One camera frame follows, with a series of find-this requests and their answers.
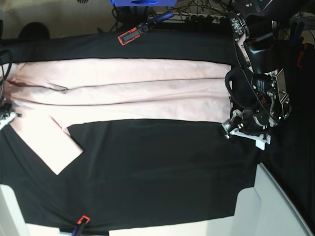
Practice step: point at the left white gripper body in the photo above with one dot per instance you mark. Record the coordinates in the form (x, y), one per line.
(248, 124)

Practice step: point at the orange blue clamp top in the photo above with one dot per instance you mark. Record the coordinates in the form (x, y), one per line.
(143, 28)

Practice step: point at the black power strip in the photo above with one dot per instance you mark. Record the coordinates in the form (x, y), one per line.
(194, 18)

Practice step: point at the blue plastic box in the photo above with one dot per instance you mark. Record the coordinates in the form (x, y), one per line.
(123, 3)

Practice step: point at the orange blue clamp right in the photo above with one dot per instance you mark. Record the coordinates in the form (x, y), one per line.
(296, 39)

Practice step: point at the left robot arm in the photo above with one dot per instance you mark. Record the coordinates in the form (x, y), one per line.
(266, 34)

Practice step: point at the orange blue clamp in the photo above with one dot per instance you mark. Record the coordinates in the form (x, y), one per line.
(143, 28)
(296, 39)
(81, 224)

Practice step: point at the orange blue clamp bottom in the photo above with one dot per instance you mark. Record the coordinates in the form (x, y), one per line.
(81, 224)

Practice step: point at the black table cloth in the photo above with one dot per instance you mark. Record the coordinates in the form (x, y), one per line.
(136, 173)

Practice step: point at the pink T-shirt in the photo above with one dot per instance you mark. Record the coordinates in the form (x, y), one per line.
(51, 96)

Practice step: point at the white table frame left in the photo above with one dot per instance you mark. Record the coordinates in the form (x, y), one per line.
(12, 222)

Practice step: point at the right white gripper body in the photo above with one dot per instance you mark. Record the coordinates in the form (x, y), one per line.
(7, 114)

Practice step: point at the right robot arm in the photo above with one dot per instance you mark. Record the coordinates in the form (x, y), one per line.
(4, 73)

